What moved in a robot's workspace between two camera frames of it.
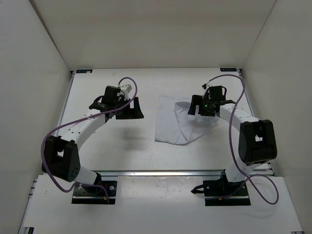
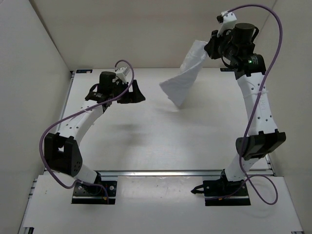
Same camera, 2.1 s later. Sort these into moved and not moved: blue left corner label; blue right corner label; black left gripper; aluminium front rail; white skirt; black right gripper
Moved: black left gripper; black right gripper; white skirt
Not moved: blue right corner label; aluminium front rail; blue left corner label
